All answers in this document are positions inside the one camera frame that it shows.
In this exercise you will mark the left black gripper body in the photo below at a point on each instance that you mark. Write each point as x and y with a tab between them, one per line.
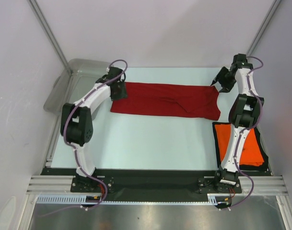
121	92

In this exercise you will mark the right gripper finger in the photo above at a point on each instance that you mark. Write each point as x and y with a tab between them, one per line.
220	76
225	89

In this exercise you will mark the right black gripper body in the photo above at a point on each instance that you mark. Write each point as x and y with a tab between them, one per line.
224	77

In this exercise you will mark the red t shirt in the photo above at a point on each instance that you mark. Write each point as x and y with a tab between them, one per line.
156	99

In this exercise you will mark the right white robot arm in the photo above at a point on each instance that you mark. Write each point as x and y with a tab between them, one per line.
244	115

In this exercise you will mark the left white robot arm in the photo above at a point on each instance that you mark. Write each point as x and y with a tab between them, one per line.
77	125

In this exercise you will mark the clear plastic bin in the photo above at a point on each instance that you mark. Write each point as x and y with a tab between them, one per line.
72	86

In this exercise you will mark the orange folded t shirt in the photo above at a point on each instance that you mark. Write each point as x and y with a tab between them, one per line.
251	148

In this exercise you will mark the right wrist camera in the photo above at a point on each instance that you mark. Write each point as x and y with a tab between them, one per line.
239	61

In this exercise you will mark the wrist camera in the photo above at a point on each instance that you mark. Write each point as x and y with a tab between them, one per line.
114	74
239	61

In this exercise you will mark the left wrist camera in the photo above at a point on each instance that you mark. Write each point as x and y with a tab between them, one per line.
114	74

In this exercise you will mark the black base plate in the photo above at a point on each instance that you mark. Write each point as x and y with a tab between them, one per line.
164	186

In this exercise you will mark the white cable duct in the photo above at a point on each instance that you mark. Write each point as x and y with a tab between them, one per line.
85	200

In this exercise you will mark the aluminium frame rail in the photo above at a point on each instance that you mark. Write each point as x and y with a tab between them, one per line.
53	184

